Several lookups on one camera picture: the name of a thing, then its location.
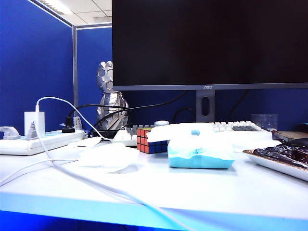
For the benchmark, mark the sky blue wet wipes packet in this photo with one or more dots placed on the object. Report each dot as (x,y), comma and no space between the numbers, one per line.
(199,161)

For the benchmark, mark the clear plastic cup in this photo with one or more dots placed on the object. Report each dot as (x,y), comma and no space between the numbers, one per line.
(264,121)

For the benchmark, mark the large grey plug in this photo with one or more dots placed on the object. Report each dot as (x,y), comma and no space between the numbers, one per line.
(10,133)

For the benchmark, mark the silver faceted figurine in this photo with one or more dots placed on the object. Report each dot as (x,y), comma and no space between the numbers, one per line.
(105,74)

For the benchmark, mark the black computer mouse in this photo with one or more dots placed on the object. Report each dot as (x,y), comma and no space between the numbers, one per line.
(297,142)

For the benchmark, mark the white charger adapter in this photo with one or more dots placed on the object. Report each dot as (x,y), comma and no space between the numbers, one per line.
(29,120)

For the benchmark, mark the black AOC computer monitor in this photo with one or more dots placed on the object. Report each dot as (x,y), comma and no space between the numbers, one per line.
(192,43)

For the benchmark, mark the small grey plug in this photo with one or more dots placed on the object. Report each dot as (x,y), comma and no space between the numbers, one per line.
(32,132)

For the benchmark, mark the grey monitor stand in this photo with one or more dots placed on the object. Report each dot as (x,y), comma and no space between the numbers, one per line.
(199,106)

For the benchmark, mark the white power strip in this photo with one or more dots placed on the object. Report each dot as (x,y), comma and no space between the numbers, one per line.
(36,145)

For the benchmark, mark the white wet wipe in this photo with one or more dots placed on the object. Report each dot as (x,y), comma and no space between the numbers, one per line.
(108,157)

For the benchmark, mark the white plate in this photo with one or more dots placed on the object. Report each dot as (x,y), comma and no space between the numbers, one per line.
(272,163)

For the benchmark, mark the aluminium partition post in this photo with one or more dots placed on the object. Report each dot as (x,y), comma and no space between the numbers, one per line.
(75,67)

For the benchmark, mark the pale grey plug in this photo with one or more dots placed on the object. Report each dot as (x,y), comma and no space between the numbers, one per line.
(77,123)

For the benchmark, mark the brown flat box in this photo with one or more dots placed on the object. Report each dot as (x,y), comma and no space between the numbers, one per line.
(290,134)

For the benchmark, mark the white and grey keyboard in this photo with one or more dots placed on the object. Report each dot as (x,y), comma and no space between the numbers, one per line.
(125,136)

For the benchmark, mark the white tissue packet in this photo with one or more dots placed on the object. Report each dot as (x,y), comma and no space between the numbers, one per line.
(173,132)

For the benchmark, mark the colourful Rubik's cube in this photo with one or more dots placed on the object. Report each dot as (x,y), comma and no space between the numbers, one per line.
(144,143)

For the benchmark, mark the white cloth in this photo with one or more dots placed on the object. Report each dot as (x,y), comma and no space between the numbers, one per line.
(250,140)

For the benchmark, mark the crumpled white paper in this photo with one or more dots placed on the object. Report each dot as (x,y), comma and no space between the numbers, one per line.
(84,142)

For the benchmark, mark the dark glossy food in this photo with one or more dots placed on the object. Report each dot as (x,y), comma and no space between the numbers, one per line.
(276,154)

